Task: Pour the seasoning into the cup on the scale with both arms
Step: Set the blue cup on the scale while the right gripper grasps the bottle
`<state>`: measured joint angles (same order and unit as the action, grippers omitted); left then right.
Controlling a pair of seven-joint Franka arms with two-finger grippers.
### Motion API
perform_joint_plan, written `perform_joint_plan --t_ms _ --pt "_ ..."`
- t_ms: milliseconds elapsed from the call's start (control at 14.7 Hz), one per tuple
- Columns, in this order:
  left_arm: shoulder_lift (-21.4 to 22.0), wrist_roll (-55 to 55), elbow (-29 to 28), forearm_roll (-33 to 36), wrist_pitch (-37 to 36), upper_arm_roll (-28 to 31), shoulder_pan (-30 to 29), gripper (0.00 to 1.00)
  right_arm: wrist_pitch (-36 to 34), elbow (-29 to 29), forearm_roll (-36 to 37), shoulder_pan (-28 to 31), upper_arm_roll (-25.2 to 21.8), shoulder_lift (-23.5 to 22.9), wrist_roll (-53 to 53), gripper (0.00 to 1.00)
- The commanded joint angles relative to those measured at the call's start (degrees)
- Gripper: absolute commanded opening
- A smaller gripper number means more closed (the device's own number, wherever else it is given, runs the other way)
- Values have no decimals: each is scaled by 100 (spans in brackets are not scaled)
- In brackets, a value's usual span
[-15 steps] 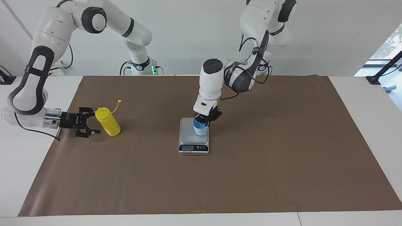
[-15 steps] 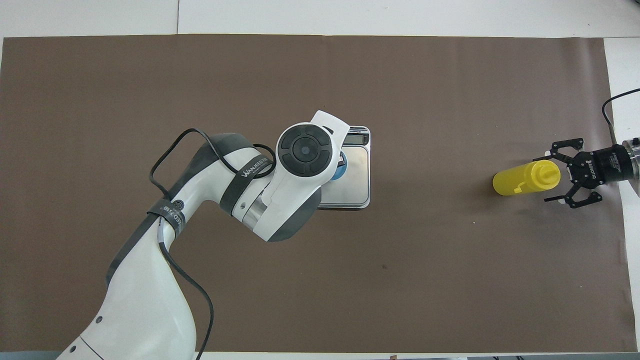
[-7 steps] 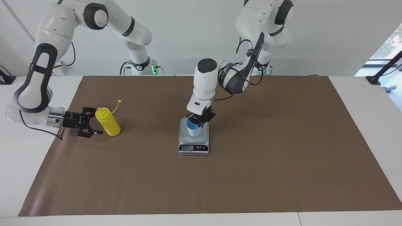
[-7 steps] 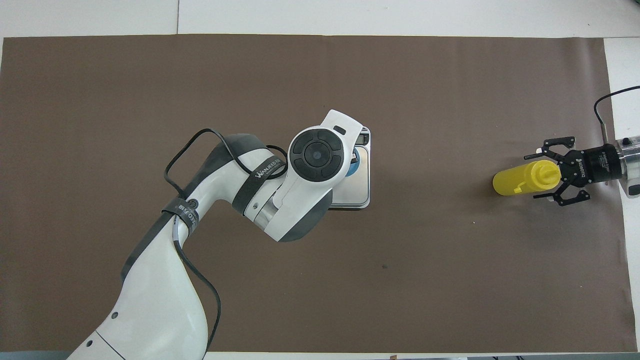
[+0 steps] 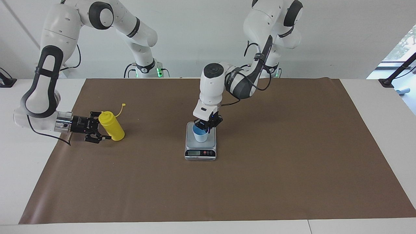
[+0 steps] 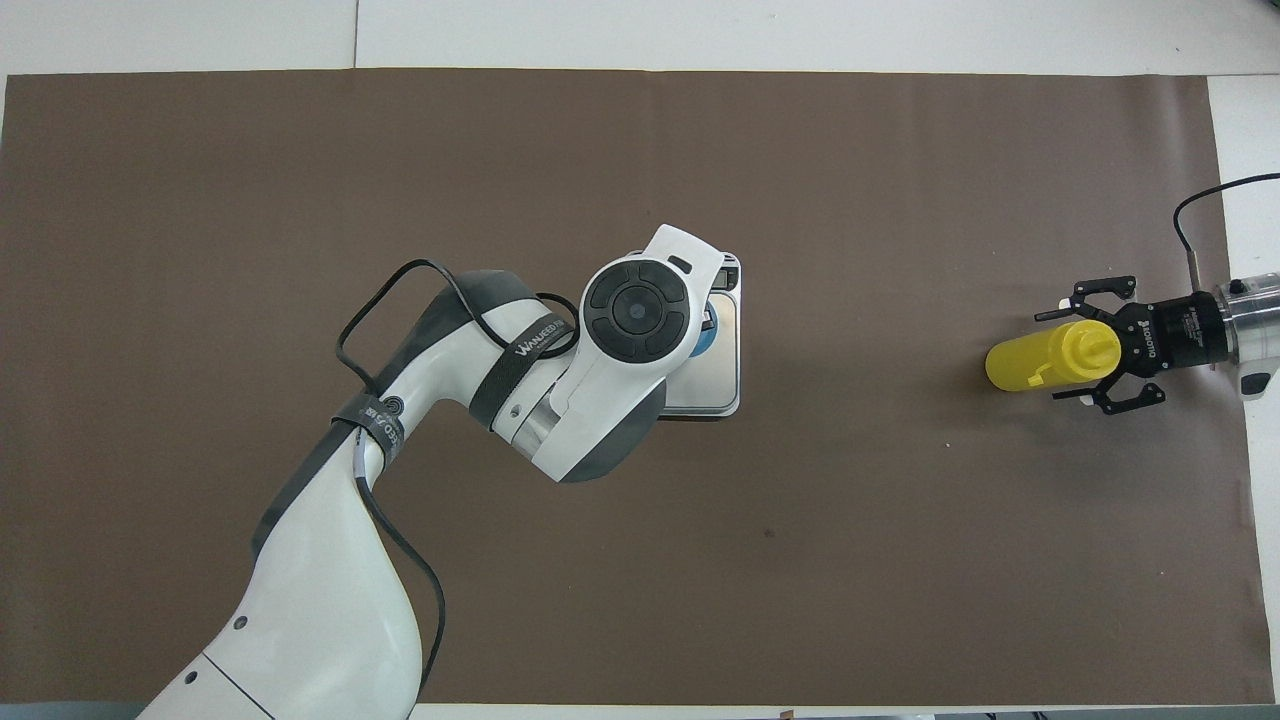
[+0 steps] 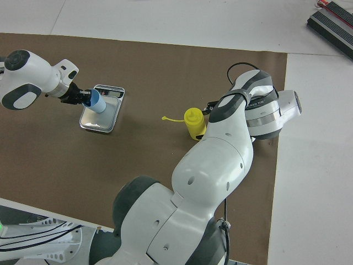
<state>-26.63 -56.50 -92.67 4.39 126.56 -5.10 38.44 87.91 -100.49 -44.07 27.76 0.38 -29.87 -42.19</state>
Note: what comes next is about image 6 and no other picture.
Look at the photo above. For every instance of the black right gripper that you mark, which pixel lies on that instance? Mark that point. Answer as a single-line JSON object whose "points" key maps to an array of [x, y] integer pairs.
{"points": [[1175, 335]]}

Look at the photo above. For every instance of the yellow squeeze bottle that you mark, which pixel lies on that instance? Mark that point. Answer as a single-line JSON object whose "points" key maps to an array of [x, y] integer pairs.
{"points": [[1040, 360]]}

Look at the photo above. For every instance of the light blue cup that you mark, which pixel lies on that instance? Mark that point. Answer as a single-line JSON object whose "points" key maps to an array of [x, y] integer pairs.
{"points": [[706, 345]]}

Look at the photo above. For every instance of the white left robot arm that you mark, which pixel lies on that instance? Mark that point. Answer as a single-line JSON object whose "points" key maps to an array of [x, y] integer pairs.
{"points": [[330, 620]]}

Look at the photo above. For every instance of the silver digital kitchen scale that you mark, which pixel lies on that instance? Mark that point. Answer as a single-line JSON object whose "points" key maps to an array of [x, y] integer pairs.
{"points": [[715, 385]]}

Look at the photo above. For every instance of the brown paper mat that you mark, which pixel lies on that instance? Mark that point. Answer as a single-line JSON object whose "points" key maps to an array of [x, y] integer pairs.
{"points": [[900, 560]]}

